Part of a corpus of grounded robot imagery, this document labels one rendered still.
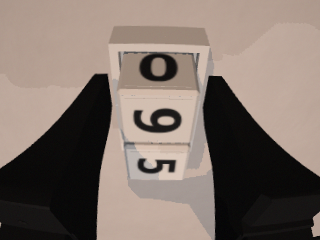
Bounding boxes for beige digit cube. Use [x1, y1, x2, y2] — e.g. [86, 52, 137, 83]
[116, 51, 200, 143]
[123, 141, 190, 180]

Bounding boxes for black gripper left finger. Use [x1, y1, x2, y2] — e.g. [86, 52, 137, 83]
[0, 74, 112, 240]

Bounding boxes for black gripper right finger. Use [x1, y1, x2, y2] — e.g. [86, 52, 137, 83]
[203, 76, 320, 240]

